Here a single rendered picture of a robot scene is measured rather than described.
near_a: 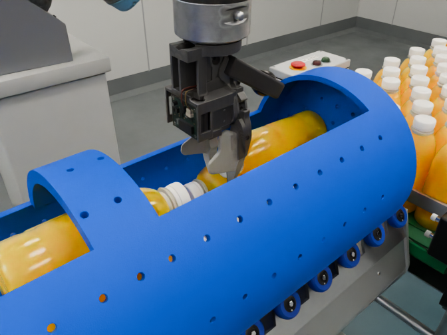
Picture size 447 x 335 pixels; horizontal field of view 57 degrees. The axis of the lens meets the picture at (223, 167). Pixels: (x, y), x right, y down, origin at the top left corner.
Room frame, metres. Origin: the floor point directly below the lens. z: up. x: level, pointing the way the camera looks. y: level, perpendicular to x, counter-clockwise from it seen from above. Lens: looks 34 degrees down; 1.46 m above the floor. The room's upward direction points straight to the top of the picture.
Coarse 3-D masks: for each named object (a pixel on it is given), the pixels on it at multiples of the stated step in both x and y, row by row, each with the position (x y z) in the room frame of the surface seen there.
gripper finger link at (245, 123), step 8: (240, 104) 0.49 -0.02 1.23; (240, 112) 0.48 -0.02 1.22; (248, 112) 0.48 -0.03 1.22; (240, 120) 0.47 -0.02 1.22; (248, 120) 0.48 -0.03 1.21; (232, 128) 0.48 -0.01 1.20; (240, 128) 0.47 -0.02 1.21; (248, 128) 0.47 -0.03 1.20; (240, 136) 0.47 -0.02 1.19; (248, 136) 0.47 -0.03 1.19; (240, 144) 0.47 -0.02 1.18; (248, 144) 0.47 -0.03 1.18; (240, 152) 0.47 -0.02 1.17
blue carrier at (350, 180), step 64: (384, 128) 0.49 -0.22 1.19; (64, 192) 0.30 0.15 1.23; (128, 192) 0.31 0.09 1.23; (256, 192) 0.34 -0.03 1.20; (320, 192) 0.38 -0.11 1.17; (384, 192) 0.44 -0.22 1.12; (128, 256) 0.25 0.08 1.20; (192, 256) 0.27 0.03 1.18; (256, 256) 0.30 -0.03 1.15; (320, 256) 0.35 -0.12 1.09; (0, 320) 0.18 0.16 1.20; (64, 320) 0.20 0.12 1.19; (128, 320) 0.21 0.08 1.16; (192, 320) 0.24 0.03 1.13; (256, 320) 0.29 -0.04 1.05
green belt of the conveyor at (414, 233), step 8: (408, 216) 0.65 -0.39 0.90; (408, 224) 0.62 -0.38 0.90; (416, 224) 0.62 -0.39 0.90; (408, 232) 0.61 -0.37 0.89; (416, 232) 0.60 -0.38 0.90; (424, 232) 0.60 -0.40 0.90; (432, 232) 0.60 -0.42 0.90; (416, 240) 0.59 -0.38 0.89; (424, 240) 0.58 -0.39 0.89; (416, 248) 0.58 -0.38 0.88; (424, 248) 0.58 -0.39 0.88; (416, 256) 0.58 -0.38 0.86; (424, 256) 0.57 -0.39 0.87; (432, 264) 0.55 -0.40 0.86; (440, 264) 0.54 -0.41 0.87; (440, 272) 0.54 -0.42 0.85
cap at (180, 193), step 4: (172, 184) 0.39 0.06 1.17; (176, 184) 0.39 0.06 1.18; (180, 184) 0.39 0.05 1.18; (168, 188) 0.38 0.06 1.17; (172, 188) 0.38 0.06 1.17; (176, 188) 0.38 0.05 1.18; (180, 188) 0.38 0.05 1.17; (184, 188) 0.38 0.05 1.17; (172, 192) 0.37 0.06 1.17; (176, 192) 0.38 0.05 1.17; (180, 192) 0.38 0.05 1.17; (184, 192) 0.38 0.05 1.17; (176, 196) 0.37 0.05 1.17; (180, 196) 0.37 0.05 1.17; (184, 196) 0.37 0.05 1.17; (188, 196) 0.38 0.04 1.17; (176, 200) 0.37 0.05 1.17; (180, 200) 0.37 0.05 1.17; (184, 200) 0.37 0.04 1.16; (188, 200) 0.37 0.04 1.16; (180, 204) 0.37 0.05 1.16
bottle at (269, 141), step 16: (304, 112) 0.63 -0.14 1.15; (256, 128) 0.57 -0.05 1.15; (272, 128) 0.57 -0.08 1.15; (288, 128) 0.58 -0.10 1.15; (304, 128) 0.59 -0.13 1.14; (320, 128) 0.60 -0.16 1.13; (256, 144) 0.53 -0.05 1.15; (272, 144) 0.54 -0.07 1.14; (288, 144) 0.55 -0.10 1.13; (256, 160) 0.51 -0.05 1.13
